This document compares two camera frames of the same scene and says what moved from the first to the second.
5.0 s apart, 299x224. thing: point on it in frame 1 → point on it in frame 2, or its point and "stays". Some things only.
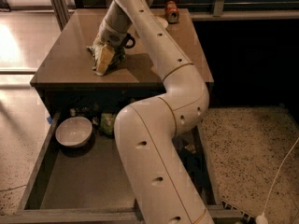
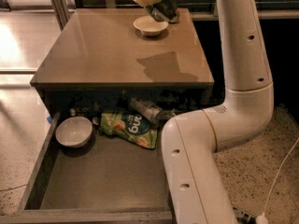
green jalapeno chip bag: (119, 58) → (165, 10)
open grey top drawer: (84, 184) stays
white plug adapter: (262, 218) stays
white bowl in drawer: (74, 132) stays
